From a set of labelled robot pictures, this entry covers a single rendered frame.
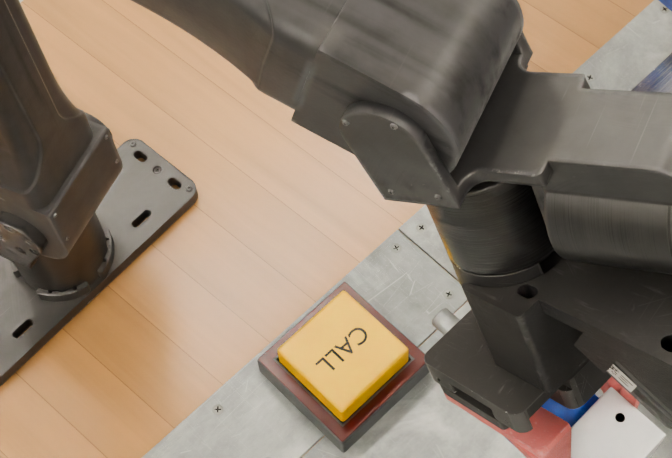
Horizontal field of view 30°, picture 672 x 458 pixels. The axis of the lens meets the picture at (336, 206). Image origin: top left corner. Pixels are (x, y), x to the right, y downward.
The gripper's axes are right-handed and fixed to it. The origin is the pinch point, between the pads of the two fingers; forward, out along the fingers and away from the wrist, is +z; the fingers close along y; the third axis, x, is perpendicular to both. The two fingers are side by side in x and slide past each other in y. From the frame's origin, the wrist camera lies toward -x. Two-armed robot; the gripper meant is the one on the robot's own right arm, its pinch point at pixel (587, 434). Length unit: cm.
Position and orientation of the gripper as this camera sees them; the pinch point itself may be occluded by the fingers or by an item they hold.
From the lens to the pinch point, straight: 65.8
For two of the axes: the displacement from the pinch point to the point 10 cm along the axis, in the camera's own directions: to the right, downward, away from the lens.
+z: 3.6, 7.2, 6.0
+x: -6.0, -3.1, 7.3
